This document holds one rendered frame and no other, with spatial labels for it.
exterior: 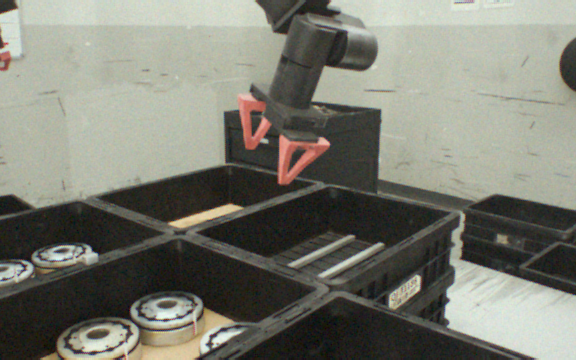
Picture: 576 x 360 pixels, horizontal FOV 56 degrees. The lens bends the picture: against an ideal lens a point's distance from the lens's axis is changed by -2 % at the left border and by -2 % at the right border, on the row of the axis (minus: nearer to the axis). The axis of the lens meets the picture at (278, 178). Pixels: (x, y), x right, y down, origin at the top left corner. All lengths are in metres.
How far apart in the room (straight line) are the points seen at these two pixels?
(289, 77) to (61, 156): 3.40
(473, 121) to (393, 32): 0.94
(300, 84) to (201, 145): 3.91
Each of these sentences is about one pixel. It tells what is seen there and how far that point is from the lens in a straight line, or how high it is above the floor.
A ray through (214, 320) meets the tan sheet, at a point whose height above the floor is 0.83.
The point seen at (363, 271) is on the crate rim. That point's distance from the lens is 0.74.
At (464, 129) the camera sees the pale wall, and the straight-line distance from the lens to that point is 4.09.
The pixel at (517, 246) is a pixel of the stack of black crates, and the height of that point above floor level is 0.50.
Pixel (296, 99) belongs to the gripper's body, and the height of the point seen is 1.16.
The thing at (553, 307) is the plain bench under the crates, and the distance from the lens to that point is 1.26.
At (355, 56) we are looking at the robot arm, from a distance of 0.72.
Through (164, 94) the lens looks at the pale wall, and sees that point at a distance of 4.33.
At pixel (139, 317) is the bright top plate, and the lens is 0.78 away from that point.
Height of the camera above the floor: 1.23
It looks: 15 degrees down
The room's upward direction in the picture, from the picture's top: straight up
